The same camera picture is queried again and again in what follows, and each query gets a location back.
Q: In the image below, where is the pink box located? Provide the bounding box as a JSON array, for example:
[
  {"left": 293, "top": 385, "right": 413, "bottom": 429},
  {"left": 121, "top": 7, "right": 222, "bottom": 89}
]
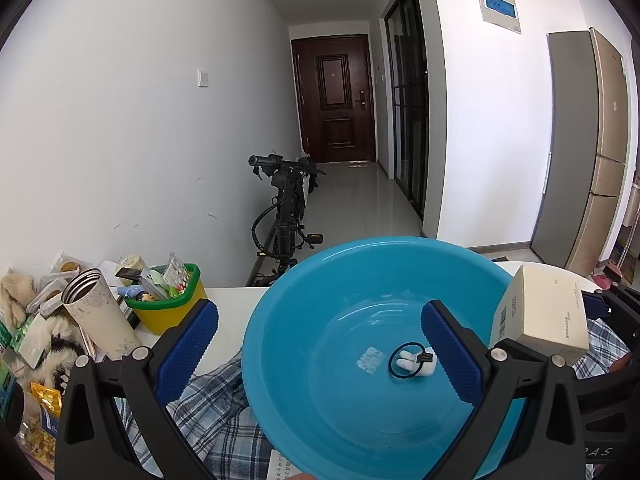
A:
[{"left": 590, "top": 262, "right": 626, "bottom": 287}]

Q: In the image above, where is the cream box with barcode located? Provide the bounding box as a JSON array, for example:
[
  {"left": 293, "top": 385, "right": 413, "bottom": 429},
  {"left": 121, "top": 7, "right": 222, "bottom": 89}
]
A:
[{"left": 487, "top": 264, "right": 591, "bottom": 367}]

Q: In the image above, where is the clear sticker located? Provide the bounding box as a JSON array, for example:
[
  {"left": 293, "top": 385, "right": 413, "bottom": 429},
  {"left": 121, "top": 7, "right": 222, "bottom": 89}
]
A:
[{"left": 356, "top": 346, "right": 385, "bottom": 373}]

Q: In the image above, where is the black folding bicycle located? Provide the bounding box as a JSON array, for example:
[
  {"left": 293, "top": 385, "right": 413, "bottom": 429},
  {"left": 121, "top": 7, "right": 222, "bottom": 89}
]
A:
[{"left": 247, "top": 152, "right": 326, "bottom": 286}]

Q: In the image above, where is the cream steel tumbler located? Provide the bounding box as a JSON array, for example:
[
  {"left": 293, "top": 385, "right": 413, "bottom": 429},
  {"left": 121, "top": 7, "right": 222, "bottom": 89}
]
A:
[{"left": 61, "top": 268, "right": 143, "bottom": 361}]

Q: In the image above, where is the white paper leaflet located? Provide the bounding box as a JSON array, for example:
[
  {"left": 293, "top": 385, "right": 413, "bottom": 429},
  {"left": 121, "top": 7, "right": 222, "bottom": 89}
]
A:
[{"left": 267, "top": 449, "right": 307, "bottom": 480}]

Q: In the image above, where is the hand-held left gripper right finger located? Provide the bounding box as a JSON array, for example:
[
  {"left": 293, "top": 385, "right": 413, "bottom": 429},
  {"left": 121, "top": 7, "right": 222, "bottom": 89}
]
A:
[{"left": 421, "top": 300, "right": 587, "bottom": 480}]

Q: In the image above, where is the black framed glass sliding door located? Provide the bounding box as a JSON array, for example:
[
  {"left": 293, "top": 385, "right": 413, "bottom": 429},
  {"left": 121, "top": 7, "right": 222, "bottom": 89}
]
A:
[{"left": 384, "top": 0, "right": 431, "bottom": 221}]

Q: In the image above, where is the white blister pack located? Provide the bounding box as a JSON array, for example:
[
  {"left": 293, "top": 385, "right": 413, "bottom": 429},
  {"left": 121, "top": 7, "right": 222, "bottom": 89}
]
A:
[{"left": 162, "top": 255, "right": 193, "bottom": 287}]

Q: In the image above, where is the yellow snack packet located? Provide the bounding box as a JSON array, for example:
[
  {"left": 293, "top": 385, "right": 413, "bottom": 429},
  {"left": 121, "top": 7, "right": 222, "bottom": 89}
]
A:
[{"left": 30, "top": 382, "right": 63, "bottom": 436}]

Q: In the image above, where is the dark brown entrance door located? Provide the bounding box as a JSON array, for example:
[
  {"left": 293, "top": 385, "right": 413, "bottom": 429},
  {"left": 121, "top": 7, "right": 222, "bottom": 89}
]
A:
[{"left": 291, "top": 35, "right": 377, "bottom": 164}]

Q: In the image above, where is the gold and grey refrigerator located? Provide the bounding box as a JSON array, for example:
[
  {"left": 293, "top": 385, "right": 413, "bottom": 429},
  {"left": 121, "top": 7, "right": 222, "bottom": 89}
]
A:
[{"left": 530, "top": 27, "right": 631, "bottom": 276}]

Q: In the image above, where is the yellow basket with green rim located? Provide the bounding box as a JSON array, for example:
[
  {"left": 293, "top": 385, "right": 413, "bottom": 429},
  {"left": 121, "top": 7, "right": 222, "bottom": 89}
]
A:
[{"left": 124, "top": 263, "right": 208, "bottom": 335}]

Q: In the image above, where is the clear plastic pastry pack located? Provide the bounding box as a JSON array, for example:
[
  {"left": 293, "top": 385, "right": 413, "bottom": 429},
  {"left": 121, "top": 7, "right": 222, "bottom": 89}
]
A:
[{"left": 37, "top": 251, "right": 93, "bottom": 306}]

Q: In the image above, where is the blue plastic basin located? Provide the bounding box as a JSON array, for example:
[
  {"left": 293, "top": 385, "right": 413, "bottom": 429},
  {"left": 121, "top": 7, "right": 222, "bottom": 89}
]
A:
[{"left": 241, "top": 237, "right": 531, "bottom": 480}]

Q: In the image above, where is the beige plush toy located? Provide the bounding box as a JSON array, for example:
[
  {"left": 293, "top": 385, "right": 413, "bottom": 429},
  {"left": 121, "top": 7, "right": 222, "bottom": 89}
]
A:
[{"left": 0, "top": 270, "right": 88, "bottom": 391}]

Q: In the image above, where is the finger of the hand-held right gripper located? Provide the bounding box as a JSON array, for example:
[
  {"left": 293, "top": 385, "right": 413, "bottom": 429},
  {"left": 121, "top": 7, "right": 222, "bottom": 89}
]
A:
[
  {"left": 575, "top": 377, "right": 640, "bottom": 423},
  {"left": 581, "top": 282, "right": 640, "bottom": 322}
]

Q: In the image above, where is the white charger with black cable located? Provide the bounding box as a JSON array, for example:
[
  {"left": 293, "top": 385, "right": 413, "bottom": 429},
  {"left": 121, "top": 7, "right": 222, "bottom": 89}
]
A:
[{"left": 389, "top": 342, "right": 438, "bottom": 382}]

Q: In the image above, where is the green snack packet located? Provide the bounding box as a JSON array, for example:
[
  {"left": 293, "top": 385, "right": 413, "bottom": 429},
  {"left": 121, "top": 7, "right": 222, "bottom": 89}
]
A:
[{"left": 0, "top": 312, "right": 51, "bottom": 368}]

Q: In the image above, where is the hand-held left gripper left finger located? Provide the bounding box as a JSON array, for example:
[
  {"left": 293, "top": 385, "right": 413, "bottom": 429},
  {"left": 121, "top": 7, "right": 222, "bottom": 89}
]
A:
[{"left": 54, "top": 299, "right": 219, "bottom": 480}]

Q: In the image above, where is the blue plaid cloth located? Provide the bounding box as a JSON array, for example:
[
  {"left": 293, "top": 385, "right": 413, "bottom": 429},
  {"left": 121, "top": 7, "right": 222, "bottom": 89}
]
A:
[{"left": 112, "top": 317, "right": 640, "bottom": 480}]

